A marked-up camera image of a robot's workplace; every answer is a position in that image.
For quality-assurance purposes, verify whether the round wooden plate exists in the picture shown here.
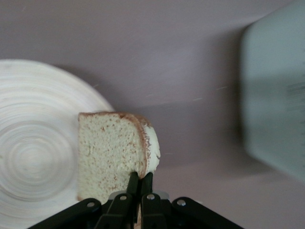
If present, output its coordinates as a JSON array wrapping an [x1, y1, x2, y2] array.
[[0, 59, 118, 217]]

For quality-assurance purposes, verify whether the slice of bread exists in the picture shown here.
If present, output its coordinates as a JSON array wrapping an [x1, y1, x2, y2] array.
[[76, 111, 162, 229]]

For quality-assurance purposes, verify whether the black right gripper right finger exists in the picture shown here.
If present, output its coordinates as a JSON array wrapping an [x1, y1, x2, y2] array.
[[140, 171, 244, 229]]

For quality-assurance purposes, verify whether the beige and chrome toaster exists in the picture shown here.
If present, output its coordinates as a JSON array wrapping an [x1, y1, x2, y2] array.
[[239, 4, 305, 183]]

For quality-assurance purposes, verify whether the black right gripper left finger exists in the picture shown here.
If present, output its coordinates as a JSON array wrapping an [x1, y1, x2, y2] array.
[[28, 171, 140, 229]]

